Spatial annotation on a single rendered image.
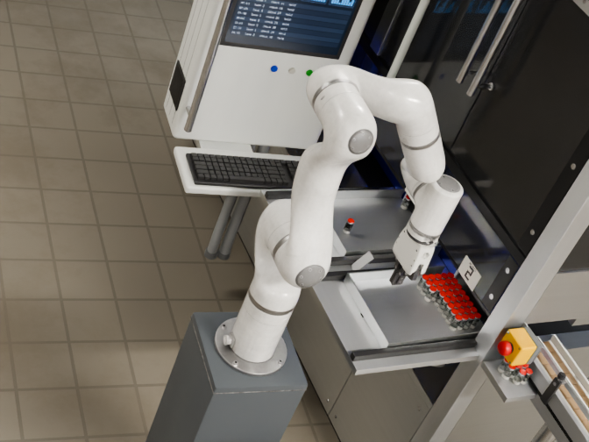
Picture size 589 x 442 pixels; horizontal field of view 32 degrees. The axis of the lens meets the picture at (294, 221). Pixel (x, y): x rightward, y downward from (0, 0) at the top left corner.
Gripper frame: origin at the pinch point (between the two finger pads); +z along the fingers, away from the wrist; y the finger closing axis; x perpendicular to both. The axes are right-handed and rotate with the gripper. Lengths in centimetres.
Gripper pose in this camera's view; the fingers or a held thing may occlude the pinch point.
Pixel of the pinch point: (398, 277)
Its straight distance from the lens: 262.1
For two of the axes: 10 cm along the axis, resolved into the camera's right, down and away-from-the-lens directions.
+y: -3.7, -6.8, 6.3
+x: -8.7, 0.3, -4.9
